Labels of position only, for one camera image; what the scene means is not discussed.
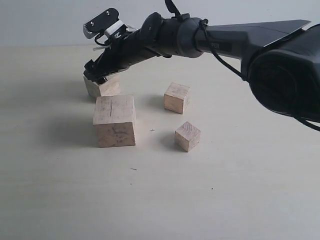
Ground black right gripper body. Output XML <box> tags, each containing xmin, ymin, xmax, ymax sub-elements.
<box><xmin>93</xmin><ymin>27</ymin><xmax>160</xmax><ymax>75</ymax></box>

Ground second largest wooden cube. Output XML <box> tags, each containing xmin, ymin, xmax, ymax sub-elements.
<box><xmin>83</xmin><ymin>74</ymin><xmax>121</xmax><ymax>99</ymax></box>

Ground medium small wooden cube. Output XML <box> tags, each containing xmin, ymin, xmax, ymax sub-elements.
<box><xmin>163</xmin><ymin>82</ymin><xmax>191</xmax><ymax>115</ymax></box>

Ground smallest wooden cube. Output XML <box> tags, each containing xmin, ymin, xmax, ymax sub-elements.
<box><xmin>174</xmin><ymin>121</ymin><xmax>201</xmax><ymax>152</ymax></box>

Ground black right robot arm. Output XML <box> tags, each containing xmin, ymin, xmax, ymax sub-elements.
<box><xmin>83</xmin><ymin>8</ymin><xmax>320</xmax><ymax>126</ymax></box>

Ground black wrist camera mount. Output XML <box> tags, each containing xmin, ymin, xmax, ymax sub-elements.
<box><xmin>83</xmin><ymin>7</ymin><xmax>125</xmax><ymax>39</ymax></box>

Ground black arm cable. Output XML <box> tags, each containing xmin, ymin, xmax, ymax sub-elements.
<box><xmin>163</xmin><ymin>0</ymin><xmax>320</xmax><ymax>132</ymax></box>

